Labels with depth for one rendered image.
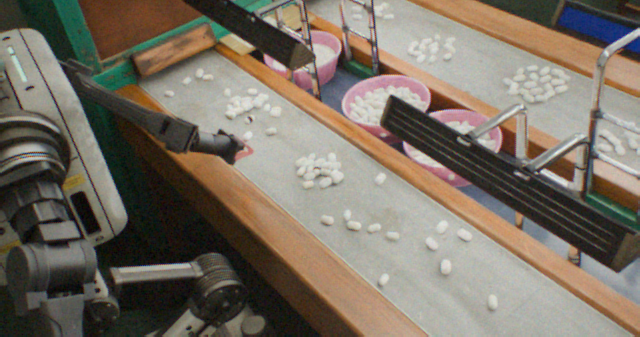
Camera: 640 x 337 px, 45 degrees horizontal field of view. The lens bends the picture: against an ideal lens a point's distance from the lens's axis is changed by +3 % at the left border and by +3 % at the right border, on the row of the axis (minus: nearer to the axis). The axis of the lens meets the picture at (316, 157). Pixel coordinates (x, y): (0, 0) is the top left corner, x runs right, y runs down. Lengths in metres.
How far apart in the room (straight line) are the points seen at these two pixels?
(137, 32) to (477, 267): 1.42
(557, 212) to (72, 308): 0.84
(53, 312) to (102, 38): 1.55
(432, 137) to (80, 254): 0.78
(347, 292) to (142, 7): 1.30
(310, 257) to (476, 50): 1.03
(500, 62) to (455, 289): 0.95
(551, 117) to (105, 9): 1.41
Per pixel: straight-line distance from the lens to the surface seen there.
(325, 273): 1.80
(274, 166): 2.17
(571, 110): 2.29
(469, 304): 1.75
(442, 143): 1.61
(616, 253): 1.41
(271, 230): 1.94
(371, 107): 2.33
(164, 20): 2.68
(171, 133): 1.93
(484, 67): 2.48
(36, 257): 1.17
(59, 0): 2.51
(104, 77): 2.65
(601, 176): 2.03
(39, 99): 1.32
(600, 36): 1.99
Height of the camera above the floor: 2.08
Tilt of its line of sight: 38 degrees down
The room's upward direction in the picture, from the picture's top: 11 degrees counter-clockwise
